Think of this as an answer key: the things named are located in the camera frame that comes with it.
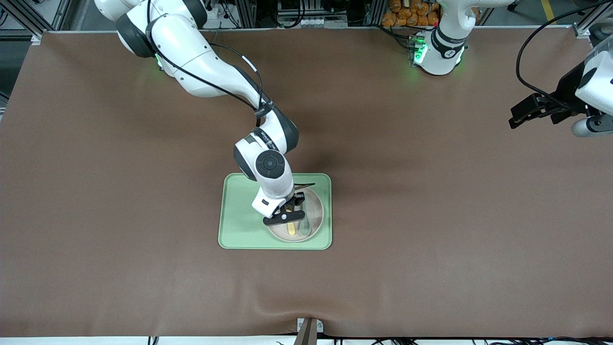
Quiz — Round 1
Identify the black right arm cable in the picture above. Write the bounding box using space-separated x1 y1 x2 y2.
146 0 265 126

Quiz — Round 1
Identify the light green rectangular tray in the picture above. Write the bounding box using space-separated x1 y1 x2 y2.
218 172 332 251

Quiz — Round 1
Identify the round beige plate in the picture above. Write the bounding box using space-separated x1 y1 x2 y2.
267 186 325 243

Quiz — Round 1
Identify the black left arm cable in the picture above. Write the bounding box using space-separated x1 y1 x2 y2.
515 0 613 114

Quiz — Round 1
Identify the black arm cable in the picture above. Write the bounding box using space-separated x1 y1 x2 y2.
146 0 265 126
515 0 613 114

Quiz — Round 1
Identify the metal table edge clamp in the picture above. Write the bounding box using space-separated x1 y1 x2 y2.
296 317 324 345

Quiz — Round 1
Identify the brown table cover mat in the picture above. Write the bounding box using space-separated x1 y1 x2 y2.
0 26 613 339

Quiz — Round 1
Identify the orange packaged goods pile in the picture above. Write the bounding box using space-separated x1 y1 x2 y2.
382 0 440 28

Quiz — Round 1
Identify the white power strip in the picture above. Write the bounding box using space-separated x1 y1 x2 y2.
206 0 231 20

